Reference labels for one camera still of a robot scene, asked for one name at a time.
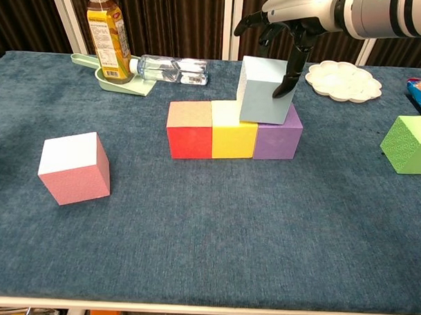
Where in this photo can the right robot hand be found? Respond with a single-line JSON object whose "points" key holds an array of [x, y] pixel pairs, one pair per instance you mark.
{"points": [[302, 10]]}

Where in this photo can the light blue cube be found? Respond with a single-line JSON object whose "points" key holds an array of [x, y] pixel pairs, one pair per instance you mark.
{"points": [[259, 100]]}

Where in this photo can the purple cube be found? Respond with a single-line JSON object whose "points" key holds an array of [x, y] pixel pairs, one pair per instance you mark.
{"points": [[276, 142]]}

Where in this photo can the red cube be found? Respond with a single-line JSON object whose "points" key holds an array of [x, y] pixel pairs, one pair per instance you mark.
{"points": [[189, 143]]}

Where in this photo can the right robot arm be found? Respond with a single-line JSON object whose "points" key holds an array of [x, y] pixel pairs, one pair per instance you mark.
{"points": [[381, 15]]}

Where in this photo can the yellow cube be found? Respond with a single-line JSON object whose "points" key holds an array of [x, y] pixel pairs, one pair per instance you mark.
{"points": [[233, 141]]}

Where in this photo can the green cube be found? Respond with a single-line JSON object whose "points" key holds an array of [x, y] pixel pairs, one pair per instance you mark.
{"points": [[409, 150]]}

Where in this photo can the pink white cube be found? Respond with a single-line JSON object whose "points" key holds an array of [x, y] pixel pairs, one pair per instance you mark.
{"points": [[76, 180]]}

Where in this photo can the white flower paint palette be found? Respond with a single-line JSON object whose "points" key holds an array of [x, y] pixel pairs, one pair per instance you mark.
{"points": [[342, 82]]}

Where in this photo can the clear water bottle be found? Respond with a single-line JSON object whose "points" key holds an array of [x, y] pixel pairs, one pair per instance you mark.
{"points": [[168, 71]]}

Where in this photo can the mint green plastic scoop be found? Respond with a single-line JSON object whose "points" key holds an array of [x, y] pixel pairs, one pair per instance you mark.
{"points": [[126, 88]]}

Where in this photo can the yellow tea bottle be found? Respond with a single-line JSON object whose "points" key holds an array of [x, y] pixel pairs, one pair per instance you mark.
{"points": [[107, 33]]}

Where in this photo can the blue fabric table cover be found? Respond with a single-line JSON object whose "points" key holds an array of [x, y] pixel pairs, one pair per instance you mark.
{"points": [[208, 233]]}

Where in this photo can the white partition post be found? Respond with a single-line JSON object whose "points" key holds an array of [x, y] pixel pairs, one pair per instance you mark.
{"points": [[68, 21], [232, 13], [368, 50]]}

